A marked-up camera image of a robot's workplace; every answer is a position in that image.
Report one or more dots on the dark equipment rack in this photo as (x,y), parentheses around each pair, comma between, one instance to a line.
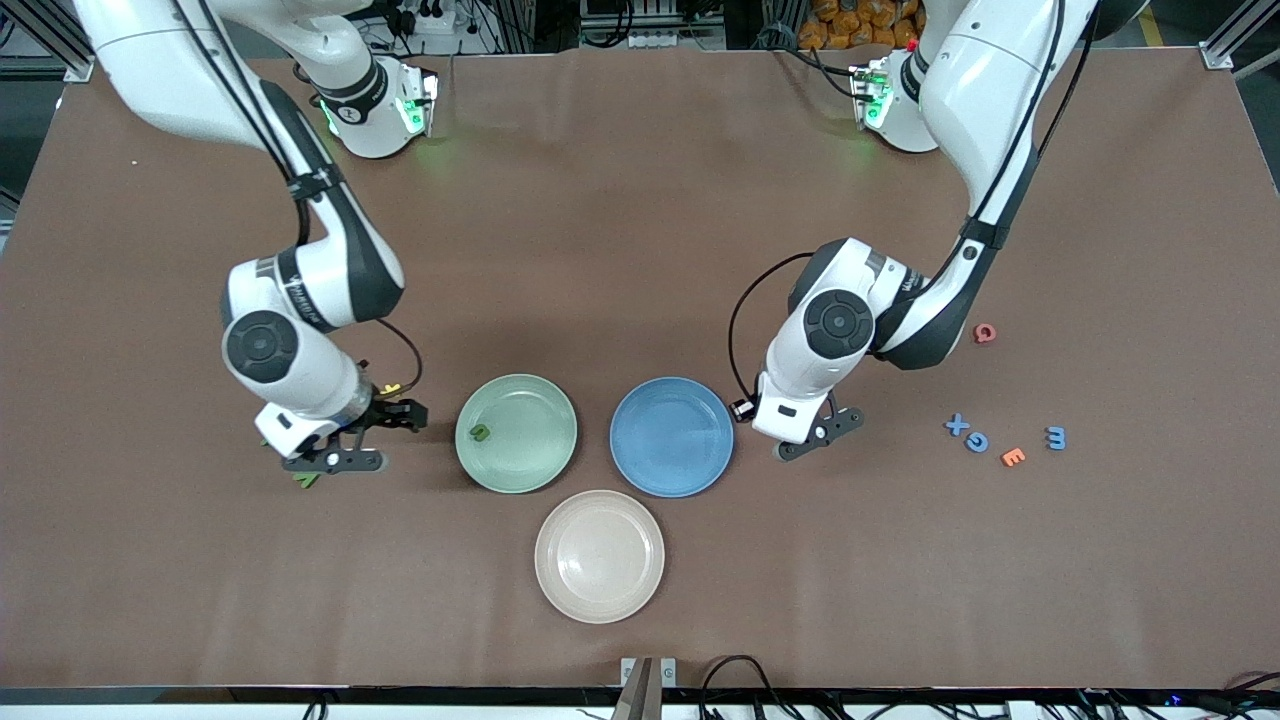
(700,15)

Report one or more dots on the blue letter X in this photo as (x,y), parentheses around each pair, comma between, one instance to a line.
(957,425)

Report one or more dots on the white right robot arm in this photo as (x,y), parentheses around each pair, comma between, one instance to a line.
(150,60)

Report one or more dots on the pile of orange fruit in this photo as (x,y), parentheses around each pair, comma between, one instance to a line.
(860,25)

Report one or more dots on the aluminium frame post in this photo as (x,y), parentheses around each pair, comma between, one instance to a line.
(520,25)

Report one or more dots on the brown table cover sheet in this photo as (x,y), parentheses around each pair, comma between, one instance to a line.
(640,250)

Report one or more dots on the pale green plate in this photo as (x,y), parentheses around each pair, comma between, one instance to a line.
(530,470)

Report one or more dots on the pale pink plate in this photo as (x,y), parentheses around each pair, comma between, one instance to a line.
(600,556)

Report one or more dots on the blue letter G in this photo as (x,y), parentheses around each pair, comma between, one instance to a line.
(977,441)

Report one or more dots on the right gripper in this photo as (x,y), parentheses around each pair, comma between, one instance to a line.
(386,413)

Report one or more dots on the aluminium frame strut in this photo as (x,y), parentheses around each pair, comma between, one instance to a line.
(80,70)
(1215,55)

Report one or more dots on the blue letter E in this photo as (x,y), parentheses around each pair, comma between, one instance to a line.
(1056,437)

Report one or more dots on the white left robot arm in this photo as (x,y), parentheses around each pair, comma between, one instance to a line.
(985,90)

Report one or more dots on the orange letter E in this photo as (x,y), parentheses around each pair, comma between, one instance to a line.
(1012,457)

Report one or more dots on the red letter Q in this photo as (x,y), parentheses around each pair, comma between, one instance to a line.
(986,333)

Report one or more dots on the metal table clamp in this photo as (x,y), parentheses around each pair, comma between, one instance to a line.
(648,680)

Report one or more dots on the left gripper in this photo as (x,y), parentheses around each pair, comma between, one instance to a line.
(741,409)

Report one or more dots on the green letter N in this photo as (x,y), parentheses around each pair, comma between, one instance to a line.
(306,480)

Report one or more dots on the blue plate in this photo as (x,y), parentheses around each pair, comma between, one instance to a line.
(650,480)

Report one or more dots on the white power strip with plugs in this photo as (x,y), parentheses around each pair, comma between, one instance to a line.
(420,22)

